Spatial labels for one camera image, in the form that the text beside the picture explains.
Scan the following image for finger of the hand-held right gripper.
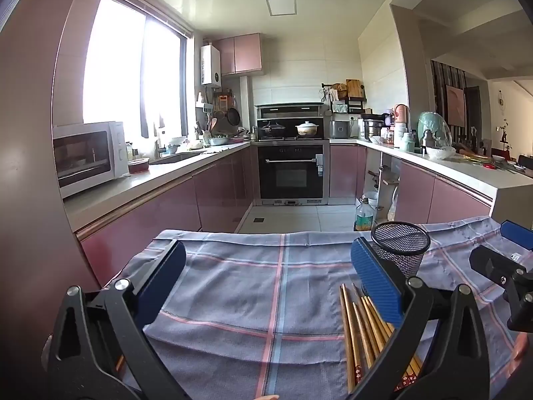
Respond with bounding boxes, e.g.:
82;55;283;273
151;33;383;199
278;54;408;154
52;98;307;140
470;245;533;334
500;220;533;251

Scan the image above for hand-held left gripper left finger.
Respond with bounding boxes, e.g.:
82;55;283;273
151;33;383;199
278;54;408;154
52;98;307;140
42;239;188;400

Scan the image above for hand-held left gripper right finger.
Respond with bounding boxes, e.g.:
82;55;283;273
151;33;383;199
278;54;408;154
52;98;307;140
350;237;492;400

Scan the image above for black mesh holder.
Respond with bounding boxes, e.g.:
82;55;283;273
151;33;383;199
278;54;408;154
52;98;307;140
361;222;431;296

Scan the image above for bundle of wooden chopsticks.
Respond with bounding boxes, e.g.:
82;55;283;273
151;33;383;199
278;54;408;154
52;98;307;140
338;282;423;394

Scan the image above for plastic water bottle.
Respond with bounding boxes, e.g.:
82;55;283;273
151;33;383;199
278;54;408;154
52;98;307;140
354;197;374;232

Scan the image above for pink base cabinets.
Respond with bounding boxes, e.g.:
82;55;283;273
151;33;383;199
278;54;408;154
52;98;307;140
329;142;494;226
75;146;255;288

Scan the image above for blue plaid cloth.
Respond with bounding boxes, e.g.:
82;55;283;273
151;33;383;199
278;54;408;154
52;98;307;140
102;216;533;400

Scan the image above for black built-in oven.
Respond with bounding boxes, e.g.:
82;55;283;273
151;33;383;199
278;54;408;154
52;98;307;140
256;142;329;206

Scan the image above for green jar under plastic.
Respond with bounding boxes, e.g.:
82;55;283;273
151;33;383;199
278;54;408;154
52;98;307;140
417;112;451;151

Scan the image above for white microwave oven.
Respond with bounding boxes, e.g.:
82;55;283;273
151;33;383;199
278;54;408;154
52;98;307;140
52;121;130;199

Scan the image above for framed pink painting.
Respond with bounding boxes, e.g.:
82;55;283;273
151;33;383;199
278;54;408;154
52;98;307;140
445;85;467;128

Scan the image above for black cooking pot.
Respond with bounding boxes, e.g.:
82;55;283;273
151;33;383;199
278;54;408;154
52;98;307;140
259;121;287;139

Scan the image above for steel range hood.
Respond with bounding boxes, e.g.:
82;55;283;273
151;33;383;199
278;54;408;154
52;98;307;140
255;103;325;121

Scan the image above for white water heater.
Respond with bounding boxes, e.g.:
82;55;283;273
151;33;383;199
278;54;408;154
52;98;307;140
200;44;221;87

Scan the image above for kitchen window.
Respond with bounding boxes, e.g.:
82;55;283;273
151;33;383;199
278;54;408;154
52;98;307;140
83;0;194;138

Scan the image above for ceiling light panel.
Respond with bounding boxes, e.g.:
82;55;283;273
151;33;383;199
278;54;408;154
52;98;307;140
262;0;299;16

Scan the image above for black wall shelf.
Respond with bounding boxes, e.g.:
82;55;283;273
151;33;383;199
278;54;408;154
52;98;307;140
329;84;367;113

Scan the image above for pink wall cabinet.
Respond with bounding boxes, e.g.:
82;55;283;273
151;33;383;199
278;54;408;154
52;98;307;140
213;33;263;76

